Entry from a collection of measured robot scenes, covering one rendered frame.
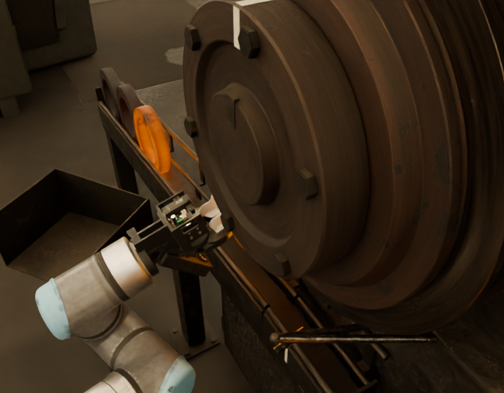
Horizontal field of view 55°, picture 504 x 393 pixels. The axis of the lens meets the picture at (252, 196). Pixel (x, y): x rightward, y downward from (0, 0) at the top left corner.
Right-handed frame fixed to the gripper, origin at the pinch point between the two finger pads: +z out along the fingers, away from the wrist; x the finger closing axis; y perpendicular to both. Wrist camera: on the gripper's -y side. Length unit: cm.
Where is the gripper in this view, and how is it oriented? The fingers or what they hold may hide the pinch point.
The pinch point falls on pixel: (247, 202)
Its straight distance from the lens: 83.4
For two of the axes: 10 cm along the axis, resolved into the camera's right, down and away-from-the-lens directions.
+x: -4.9, -5.5, 6.8
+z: 8.3, -5.2, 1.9
